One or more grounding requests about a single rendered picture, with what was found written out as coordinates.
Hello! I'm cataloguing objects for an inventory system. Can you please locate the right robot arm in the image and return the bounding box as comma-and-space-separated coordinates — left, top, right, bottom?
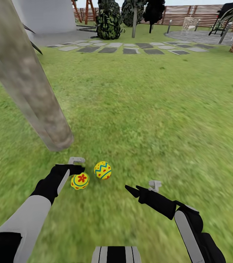
125, 180, 226, 263

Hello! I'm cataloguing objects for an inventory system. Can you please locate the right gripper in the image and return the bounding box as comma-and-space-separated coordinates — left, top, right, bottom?
125, 185, 165, 213

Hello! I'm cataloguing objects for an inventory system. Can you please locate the easter egg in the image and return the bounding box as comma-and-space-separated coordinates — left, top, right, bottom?
71, 172, 89, 190
94, 161, 111, 179

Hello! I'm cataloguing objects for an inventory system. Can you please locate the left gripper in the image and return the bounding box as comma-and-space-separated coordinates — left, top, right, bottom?
70, 164, 85, 176

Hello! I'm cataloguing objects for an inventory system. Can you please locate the robot trunk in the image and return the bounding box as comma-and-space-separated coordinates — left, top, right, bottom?
91, 246, 141, 263

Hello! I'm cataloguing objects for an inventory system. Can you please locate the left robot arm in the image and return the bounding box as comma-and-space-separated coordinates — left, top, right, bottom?
0, 157, 85, 263

